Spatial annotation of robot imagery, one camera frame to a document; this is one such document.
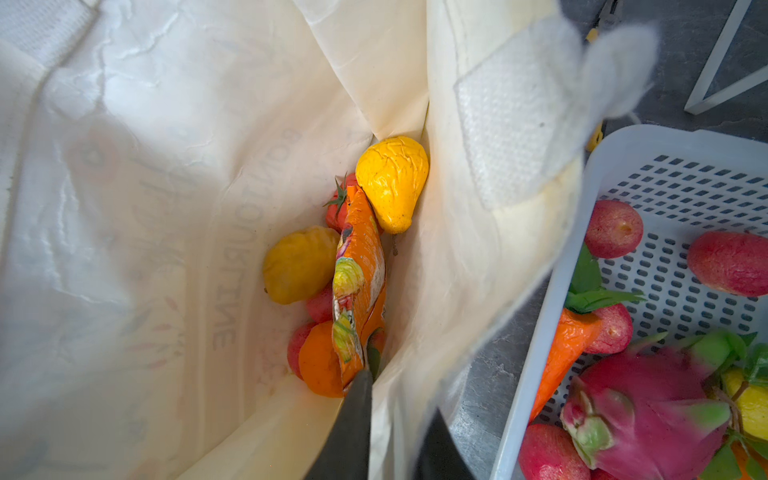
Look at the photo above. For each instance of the pink red apple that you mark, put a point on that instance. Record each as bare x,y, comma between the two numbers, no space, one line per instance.
320,310

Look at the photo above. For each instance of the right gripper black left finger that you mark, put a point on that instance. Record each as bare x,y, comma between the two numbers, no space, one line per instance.
348,432

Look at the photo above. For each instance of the yellow pear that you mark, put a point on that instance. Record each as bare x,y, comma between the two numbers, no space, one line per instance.
393,173

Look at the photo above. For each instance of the white plastic fruit basket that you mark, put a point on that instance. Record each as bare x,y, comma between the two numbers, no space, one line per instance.
683,185

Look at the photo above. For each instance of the yellow lemon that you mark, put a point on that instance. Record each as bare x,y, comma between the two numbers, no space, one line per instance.
300,265

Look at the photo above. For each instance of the pink snack bag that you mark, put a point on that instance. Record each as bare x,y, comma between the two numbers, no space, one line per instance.
359,277

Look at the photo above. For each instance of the pink dragon fruit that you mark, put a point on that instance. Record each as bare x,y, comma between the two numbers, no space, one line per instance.
643,414

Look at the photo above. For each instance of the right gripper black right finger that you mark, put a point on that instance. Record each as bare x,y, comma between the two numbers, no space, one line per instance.
439,458

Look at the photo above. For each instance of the cream floral tote bag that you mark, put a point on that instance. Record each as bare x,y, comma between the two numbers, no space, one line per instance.
153,151

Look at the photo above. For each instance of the white wooden two-tier shelf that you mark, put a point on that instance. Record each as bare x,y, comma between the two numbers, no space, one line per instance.
699,100

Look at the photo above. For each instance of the orange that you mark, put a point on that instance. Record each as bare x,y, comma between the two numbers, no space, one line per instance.
319,364

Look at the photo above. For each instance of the red tomato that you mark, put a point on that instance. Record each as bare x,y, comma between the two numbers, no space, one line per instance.
337,206

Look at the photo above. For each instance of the pink peach at back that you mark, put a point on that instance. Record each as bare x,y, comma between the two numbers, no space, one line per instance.
734,263

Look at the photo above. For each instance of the red apple front left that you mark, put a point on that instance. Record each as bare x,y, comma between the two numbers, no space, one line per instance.
547,453

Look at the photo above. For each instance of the orange carrot in white basket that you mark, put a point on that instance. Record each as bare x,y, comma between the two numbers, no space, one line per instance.
594,320

